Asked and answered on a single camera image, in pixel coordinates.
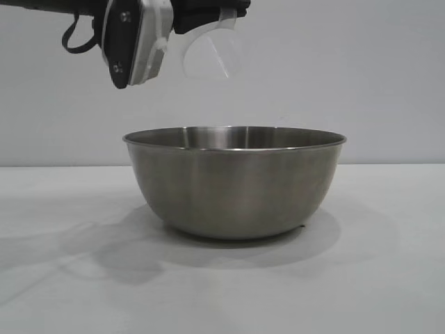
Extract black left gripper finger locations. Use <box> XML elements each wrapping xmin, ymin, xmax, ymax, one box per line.
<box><xmin>225</xmin><ymin>0</ymin><xmax>251</xmax><ymax>19</ymax></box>
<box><xmin>172</xmin><ymin>0</ymin><xmax>225</xmax><ymax>35</ymax></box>

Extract left wrist camera unit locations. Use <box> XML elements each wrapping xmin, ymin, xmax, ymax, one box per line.
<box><xmin>102</xmin><ymin>0</ymin><xmax>174</xmax><ymax>90</ymax></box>

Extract stainless steel mixing bowl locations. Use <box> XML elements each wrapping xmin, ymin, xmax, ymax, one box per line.
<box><xmin>121</xmin><ymin>125</ymin><xmax>348</xmax><ymax>241</ymax></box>

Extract white tablecloth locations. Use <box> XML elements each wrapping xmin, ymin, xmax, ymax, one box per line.
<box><xmin>0</xmin><ymin>163</ymin><xmax>445</xmax><ymax>334</ymax></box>

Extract looped black left arm cable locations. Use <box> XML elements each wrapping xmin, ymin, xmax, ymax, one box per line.
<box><xmin>60</xmin><ymin>2</ymin><xmax>104</xmax><ymax>56</ymax></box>

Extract clear plastic measuring cup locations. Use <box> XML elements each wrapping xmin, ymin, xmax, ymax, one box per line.
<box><xmin>180</xmin><ymin>6</ymin><xmax>245</xmax><ymax>80</ymax></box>

